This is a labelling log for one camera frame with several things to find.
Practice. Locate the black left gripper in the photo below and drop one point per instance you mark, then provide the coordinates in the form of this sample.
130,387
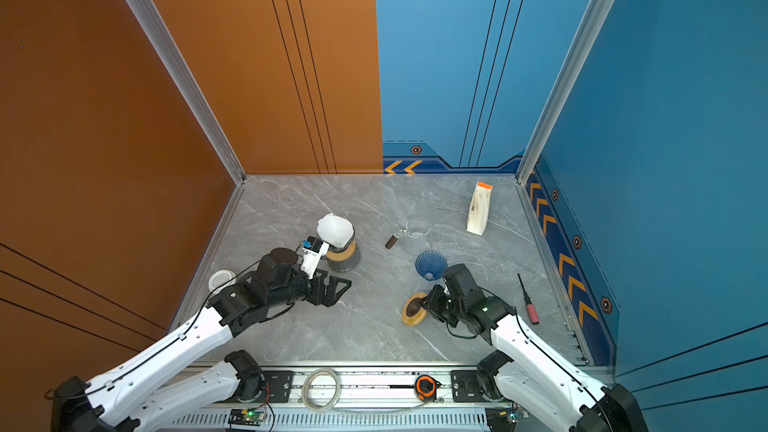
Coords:
321,298

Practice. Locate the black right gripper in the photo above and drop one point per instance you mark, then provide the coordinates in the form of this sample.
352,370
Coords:
432,305

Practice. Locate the blue ribbed dripper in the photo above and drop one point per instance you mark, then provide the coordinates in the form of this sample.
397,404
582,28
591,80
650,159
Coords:
431,265

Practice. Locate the white paper coffee filter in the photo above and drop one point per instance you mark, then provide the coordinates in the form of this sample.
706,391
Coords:
335,230

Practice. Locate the grey glass carafe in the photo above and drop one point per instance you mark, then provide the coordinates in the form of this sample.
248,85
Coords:
343,261

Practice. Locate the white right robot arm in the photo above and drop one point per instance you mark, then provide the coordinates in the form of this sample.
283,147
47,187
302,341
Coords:
524,369

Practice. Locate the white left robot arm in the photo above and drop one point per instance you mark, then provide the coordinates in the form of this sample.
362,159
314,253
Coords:
139,395

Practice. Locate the coffee filter paper pack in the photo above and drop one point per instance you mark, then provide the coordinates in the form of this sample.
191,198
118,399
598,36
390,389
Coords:
479,209

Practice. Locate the orange black tape measure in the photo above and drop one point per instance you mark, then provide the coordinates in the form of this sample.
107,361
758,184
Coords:
426,388

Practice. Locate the clear coiled tube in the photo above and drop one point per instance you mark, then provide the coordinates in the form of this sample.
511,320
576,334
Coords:
321,390

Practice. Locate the green circuit board right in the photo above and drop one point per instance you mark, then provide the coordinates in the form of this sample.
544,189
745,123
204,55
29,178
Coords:
504,419

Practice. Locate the green circuit board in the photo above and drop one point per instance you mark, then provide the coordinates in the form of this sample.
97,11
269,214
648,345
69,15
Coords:
504,419
249,417

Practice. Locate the green circuit board left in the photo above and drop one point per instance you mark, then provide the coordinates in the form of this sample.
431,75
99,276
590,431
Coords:
249,417

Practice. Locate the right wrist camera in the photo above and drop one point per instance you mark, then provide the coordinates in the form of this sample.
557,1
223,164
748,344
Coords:
461,283

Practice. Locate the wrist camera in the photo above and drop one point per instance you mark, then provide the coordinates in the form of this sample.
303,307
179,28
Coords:
461,283
306,256

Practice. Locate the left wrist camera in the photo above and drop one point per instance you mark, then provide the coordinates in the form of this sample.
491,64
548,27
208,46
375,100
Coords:
306,256

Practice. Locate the red handled screwdriver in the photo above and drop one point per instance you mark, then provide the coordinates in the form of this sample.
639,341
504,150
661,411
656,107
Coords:
530,307

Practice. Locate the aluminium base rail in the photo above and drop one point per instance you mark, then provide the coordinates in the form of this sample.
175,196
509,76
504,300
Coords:
389,392

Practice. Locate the aluminium corner post left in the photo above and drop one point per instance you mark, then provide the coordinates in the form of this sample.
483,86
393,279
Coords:
166,48

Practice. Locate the aluminium corner post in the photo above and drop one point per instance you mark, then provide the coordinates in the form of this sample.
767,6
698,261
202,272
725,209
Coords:
166,48
583,41

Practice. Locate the aluminium corner post right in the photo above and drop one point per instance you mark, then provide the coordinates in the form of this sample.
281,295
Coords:
583,41

